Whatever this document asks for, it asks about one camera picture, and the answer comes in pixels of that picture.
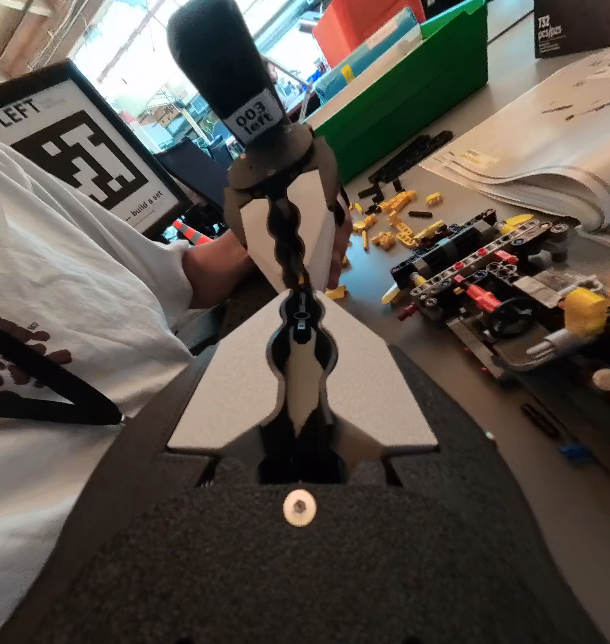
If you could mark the black lego pin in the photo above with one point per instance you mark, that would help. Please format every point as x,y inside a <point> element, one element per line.
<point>419,214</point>

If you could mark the orange striped object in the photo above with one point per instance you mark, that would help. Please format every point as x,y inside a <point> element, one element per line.
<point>191,232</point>

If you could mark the yellow lego brick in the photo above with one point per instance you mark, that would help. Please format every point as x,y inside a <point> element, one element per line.
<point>336,292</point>

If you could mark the black oval lego piece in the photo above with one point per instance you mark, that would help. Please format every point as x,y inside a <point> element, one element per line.
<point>539,420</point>

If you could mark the person's left hand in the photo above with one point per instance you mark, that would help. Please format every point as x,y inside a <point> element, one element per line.
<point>344,241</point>

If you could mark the green plastic bin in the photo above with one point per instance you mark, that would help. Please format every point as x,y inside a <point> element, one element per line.
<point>410,100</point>

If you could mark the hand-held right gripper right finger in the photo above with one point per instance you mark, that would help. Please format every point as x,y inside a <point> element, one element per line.
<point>380,397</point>

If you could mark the red plastic box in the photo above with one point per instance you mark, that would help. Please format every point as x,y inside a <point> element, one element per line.
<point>355,20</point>

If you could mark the yellow lego axle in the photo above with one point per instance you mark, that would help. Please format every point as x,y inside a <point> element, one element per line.
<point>301,280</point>

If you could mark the person's left forearm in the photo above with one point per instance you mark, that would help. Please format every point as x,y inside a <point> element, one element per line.
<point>214,271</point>

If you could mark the pile of yellow lego pieces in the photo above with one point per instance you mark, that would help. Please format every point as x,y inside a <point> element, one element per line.
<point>395,221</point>

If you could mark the blue lego pin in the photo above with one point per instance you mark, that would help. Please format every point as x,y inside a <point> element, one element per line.
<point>574,451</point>

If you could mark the lego set box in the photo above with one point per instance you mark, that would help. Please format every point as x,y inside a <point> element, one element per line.
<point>581,25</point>

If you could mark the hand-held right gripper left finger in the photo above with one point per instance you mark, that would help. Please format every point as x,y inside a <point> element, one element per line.
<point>224,397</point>

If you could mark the lego instruction booklet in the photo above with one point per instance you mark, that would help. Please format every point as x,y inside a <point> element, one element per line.
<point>551,141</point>

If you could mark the stack of black lego beams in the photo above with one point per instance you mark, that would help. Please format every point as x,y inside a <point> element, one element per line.
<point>410,156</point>

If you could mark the person's torso white t-shirt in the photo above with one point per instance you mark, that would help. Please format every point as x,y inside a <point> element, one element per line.
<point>83,302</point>

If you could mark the lego car chassis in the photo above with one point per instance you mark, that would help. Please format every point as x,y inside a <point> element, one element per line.
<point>486,281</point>

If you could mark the teal plastic package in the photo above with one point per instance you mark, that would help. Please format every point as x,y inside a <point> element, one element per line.
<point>345,70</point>

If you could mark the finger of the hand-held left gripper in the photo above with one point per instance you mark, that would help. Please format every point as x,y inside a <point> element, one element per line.
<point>254,236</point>
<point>317,226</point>

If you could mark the black framed tag sign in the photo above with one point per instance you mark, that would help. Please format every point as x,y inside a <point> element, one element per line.
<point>83,151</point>

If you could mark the black lego connector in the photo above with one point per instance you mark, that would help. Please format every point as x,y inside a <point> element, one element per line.
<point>301,322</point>

